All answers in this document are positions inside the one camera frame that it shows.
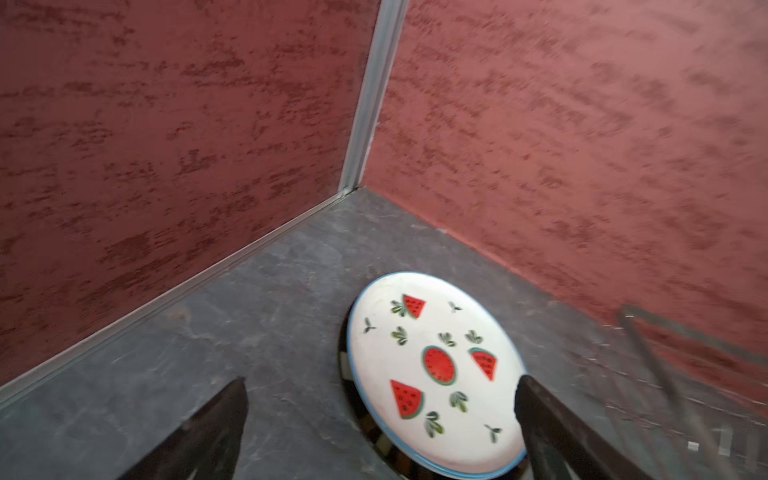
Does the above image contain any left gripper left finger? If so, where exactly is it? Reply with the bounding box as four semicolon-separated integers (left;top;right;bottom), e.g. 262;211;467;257
120;377;249;480

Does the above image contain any black striped rim plate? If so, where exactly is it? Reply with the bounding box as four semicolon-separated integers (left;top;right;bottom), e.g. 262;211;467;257
337;307;532;479

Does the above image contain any watermelon blue rim plate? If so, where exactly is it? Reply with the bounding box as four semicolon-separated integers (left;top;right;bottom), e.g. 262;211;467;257
343;272;526;479

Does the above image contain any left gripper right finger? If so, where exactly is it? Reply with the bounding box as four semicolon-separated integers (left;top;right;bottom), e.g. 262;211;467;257
514;374;649;480

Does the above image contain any wire dish rack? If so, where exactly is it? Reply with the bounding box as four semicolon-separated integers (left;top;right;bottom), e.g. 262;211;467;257
571;320;767;479

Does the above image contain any left corner aluminium profile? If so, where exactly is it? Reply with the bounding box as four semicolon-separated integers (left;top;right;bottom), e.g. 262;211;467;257
338;0;410;197

